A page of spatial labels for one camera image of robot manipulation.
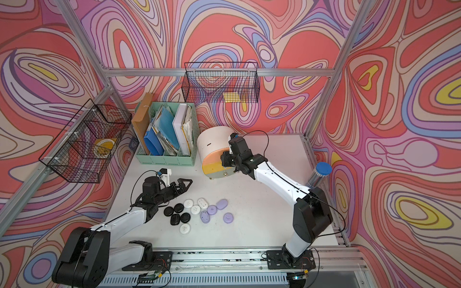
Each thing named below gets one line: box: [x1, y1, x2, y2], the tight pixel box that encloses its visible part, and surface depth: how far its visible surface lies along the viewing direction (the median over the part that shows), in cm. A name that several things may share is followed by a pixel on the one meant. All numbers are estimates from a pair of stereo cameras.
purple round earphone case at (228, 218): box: [222, 212, 235, 224], surface depth 86 cm
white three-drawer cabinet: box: [196, 126, 236, 179], surface depth 88 cm
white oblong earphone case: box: [196, 197, 209, 210], surface depth 90 cm
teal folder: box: [158, 106, 180, 150], surface depth 95 cm
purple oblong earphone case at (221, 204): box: [216, 198, 229, 210], surface depth 92 cm
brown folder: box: [131, 92, 154, 156], surface depth 88 cm
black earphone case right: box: [180, 212, 191, 224], surface depth 86 cm
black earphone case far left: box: [163, 206, 175, 217], surface depth 88 cm
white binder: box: [172, 103, 190, 156], surface depth 95 cm
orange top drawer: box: [202, 147, 230, 167], surface depth 84 cm
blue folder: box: [144, 127, 165, 156], surface depth 95 cm
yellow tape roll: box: [93, 138, 117, 158], surface depth 80 cm
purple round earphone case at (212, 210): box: [207, 204, 218, 216], surface depth 88 cm
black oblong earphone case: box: [170, 213, 181, 226], surface depth 85 cm
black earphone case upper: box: [174, 202, 185, 213], surface depth 90 cm
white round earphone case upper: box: [183, 198, 194, 209], surface depth 90 cm
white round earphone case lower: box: [179, 223, 192, 235], surface depth 82 cm
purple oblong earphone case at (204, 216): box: [199, 210, 211, 224], surface depth 86 cm
